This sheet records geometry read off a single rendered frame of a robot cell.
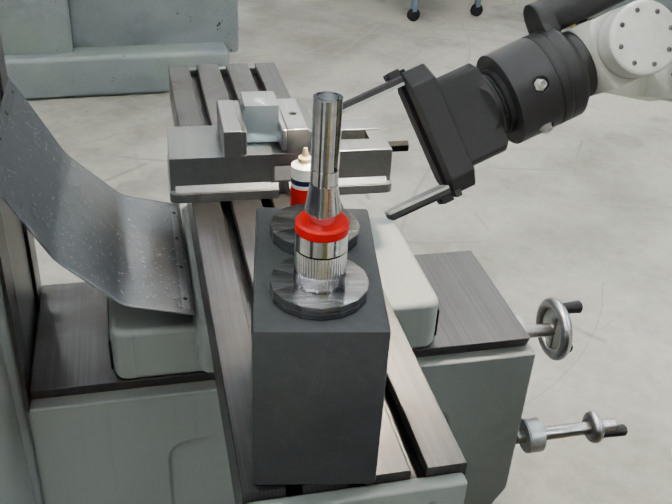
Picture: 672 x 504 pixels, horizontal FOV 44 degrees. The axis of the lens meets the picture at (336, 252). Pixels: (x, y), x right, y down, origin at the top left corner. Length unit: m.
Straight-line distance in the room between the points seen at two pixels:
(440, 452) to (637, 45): 0.43
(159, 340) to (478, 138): 0.63
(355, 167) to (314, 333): 0.64
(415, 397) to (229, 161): 0.52
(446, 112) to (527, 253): 2.29
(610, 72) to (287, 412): 0.42
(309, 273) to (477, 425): 0.79
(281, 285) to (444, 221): 2.43
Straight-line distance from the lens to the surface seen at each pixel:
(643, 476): 2.29
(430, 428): 0.91
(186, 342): 1.24
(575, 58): 0.79
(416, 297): 1.29
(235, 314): 1.05
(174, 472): 1.41
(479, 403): 1.44
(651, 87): 0.90
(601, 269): 3.04
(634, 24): 0.80
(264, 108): 1.29
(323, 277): 0.73
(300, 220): 0.72
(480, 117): 0.77
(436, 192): 0.77
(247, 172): 1.30
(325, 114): 0.67
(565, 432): 1.57
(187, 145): 1.32
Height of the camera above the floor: 1.53
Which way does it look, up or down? 32 degrees down
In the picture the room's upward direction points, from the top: 3 degrees clockwise
